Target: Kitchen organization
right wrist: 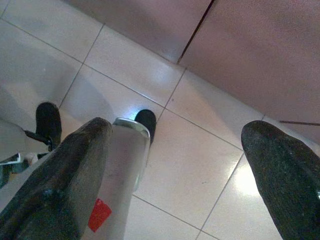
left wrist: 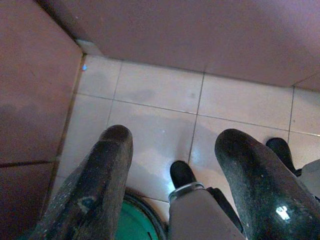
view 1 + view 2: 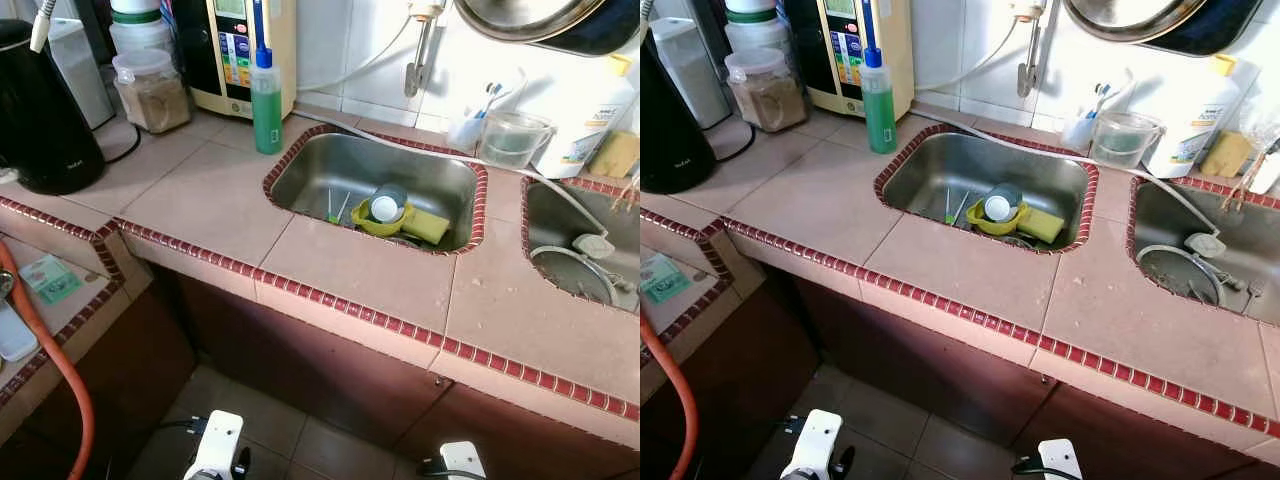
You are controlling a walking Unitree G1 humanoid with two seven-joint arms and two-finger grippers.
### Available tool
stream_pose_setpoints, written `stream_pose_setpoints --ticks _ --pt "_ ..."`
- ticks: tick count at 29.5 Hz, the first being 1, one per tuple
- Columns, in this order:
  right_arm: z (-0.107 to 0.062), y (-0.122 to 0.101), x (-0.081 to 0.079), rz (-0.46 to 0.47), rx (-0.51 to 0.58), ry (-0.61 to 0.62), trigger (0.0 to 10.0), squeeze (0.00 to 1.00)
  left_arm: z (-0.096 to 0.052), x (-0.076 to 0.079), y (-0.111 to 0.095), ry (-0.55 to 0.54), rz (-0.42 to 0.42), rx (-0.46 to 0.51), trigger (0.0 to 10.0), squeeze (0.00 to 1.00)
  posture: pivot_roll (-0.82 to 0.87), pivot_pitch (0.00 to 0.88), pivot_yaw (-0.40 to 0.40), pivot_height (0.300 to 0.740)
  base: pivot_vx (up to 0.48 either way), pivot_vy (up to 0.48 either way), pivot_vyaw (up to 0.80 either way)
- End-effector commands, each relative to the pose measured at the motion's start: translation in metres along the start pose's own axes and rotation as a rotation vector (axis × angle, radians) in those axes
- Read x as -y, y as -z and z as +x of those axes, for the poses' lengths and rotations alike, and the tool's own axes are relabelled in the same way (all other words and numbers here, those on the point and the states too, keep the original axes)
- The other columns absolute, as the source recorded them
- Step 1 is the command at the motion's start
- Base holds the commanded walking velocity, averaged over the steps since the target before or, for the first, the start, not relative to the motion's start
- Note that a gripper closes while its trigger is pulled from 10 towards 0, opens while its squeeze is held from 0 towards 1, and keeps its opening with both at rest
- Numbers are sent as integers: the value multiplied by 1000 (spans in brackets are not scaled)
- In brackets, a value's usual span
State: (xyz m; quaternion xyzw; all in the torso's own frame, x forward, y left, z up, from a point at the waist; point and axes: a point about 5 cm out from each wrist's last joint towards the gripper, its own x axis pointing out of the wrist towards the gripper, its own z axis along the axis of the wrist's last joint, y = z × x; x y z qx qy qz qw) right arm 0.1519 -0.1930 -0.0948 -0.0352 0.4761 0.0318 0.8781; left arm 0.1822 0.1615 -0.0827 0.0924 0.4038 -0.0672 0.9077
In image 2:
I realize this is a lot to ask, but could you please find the grey left robot leg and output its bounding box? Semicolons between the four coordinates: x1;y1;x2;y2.
167;182;247;240

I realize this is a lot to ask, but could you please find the grey right robot leg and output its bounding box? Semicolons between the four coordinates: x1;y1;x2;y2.
294;158;320;201

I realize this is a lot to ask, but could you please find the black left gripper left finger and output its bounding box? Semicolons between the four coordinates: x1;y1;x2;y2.
32;124;134;240

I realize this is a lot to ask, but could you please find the black left robot foot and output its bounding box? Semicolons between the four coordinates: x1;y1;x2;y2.
169;160;198;190

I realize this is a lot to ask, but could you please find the green round disc black rim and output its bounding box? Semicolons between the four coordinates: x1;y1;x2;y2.
116;194;166;240

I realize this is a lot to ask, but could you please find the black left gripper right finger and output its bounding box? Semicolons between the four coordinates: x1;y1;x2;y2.
214;128;320;240

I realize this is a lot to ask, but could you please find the grey robot leg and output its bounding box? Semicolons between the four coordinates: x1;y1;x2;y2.
294;158;320;201
167;182;247;240

